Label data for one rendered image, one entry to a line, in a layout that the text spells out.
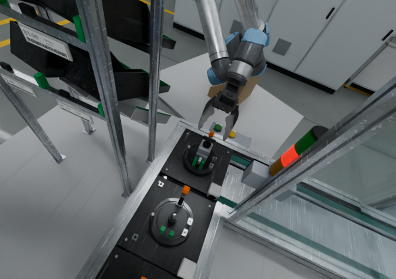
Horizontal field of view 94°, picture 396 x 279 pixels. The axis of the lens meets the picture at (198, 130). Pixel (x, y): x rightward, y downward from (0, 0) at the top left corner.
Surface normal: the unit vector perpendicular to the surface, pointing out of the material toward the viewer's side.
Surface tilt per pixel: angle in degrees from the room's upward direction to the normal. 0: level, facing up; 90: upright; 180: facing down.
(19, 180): 0
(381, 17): 90
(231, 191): 0
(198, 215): 0
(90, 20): 90
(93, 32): 90
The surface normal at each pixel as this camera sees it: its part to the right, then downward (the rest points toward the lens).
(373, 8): -0.38, 0.67
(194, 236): 0.22, -0.61
